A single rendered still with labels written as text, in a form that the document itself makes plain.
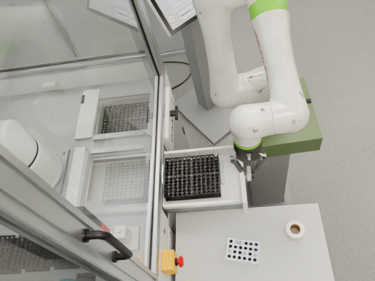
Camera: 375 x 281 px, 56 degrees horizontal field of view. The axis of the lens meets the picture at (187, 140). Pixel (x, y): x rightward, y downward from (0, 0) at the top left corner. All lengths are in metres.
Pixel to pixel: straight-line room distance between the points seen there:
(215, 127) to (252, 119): 1.56
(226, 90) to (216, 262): 0.66
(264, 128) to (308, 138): 0.53
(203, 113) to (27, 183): 2.18
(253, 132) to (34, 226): 0.66
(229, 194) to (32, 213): 0.98
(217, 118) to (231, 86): 1.26
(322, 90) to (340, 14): 0.83
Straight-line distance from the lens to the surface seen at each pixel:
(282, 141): 1.53
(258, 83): 1.40
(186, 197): 1.43
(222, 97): 1.39
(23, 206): 0.57
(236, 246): 1.44
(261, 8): 1.15
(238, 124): 1.03
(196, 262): 1.46
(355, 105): 2.79
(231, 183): 1.47
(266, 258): 1.45
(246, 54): 3.07
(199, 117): 2.64
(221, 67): 1.32
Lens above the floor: 2.17
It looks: 57 degrees down
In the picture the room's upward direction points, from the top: 18 degrees counter-clockwise
